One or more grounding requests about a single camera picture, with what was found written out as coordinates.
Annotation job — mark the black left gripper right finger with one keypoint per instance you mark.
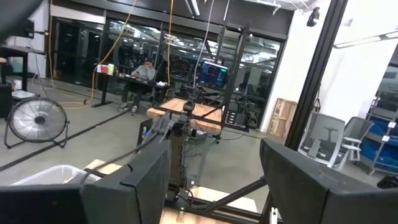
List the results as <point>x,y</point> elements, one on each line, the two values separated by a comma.
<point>304,193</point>

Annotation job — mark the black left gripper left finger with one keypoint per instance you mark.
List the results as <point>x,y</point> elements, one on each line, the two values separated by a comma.
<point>140,186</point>

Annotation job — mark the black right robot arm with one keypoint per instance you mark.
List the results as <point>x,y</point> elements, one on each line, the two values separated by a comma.
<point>178,161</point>

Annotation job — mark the grey office chair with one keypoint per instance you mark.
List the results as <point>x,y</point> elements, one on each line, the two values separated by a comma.
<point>323,140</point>
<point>357,133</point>

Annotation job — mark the wooden pallet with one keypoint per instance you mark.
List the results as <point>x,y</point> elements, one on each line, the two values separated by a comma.
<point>283,118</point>

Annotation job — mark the black bag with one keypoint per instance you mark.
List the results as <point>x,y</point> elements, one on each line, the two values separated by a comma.
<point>388,182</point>

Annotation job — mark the rack with blue bins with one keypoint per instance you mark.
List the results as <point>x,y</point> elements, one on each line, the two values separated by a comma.
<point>382,146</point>

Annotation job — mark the clear plastic container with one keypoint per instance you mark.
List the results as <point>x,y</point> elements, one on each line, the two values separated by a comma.
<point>46,177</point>

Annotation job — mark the wooden-top table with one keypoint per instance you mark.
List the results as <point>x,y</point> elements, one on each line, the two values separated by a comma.
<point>205,115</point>

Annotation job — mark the black desk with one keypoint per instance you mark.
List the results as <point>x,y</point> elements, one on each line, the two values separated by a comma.
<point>18,51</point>
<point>136,81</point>

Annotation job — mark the person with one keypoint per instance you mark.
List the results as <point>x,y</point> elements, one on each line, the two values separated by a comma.
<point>143,74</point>

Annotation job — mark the black floor fan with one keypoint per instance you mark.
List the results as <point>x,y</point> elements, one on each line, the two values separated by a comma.
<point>37,119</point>

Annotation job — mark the red box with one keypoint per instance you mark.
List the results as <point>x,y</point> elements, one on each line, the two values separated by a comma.
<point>102,69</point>

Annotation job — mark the monitor with code screen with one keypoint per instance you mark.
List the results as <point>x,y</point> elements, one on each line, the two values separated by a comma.
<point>214,74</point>

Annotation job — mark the black metal rig frame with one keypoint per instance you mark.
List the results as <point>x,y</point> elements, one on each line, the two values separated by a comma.
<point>236,77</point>

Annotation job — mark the wall security camera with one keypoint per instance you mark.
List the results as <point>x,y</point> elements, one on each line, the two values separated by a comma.
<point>313,17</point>

